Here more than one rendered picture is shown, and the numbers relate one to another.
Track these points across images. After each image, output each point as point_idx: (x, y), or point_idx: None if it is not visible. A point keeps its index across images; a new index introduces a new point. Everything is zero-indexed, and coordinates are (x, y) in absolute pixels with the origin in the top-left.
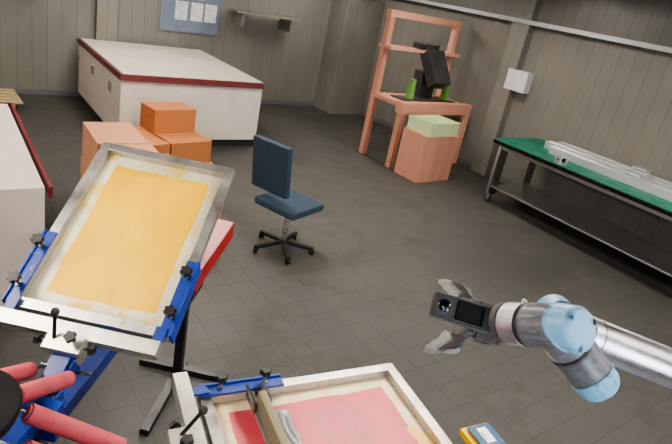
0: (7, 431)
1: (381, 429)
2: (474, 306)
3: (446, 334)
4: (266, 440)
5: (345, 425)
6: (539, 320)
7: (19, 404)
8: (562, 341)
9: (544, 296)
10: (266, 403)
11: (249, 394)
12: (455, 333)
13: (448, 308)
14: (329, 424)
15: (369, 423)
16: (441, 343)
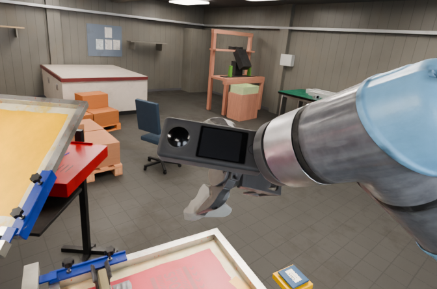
0: None
1: (209, 285)
2: (229, 132)
3: (204, 189)
4: None
5: (178, 286)
6: (351, 112)
7: None
8: (428, 144)
9: None
10: (102, 281)
11: (92, 274)
12: (212, 185)
13: (184, 140)
14: (164, 288)
15: (198, 281)
16: (199, 204)
